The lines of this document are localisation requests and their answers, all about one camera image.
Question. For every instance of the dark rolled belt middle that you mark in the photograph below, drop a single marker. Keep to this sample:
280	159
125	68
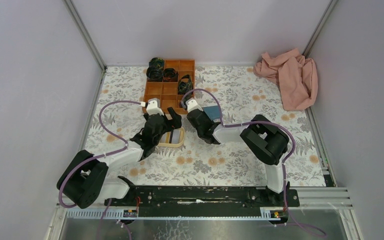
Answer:
170	75

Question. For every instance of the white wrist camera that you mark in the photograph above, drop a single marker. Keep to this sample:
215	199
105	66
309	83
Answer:
191	105
152	107

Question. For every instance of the dark rolled belt outside box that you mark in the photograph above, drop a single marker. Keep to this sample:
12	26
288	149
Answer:
157	63

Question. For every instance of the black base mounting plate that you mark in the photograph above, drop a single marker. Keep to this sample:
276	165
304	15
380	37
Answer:
204	201

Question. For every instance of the orange compartment organizer box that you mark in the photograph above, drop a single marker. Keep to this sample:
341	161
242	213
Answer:
167	92

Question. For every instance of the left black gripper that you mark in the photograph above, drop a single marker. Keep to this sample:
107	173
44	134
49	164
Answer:
174	123

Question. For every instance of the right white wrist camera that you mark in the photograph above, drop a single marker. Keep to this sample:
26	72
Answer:
191	105

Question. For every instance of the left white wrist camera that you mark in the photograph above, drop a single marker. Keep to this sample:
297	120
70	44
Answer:
152	107

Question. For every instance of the blue leather card holder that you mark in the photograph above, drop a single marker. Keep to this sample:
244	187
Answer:
213	112

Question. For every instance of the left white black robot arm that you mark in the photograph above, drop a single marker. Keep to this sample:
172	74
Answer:
85	179

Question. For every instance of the beige oval tray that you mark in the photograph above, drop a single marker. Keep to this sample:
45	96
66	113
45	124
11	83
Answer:
162	142

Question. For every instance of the floral patterned table mat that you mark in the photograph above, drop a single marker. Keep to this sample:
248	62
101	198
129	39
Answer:
241	95

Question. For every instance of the pink crumpled cloth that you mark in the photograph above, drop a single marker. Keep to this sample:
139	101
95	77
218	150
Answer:
295	75

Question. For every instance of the dark rolled belt top-left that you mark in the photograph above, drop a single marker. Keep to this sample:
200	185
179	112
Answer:
154	74

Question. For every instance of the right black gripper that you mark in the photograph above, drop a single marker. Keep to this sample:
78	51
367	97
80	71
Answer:
208	117

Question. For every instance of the cards in beige tray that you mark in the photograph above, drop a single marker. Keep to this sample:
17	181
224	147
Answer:
174	136

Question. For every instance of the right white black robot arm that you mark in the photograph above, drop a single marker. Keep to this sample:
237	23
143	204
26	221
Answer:
271	143

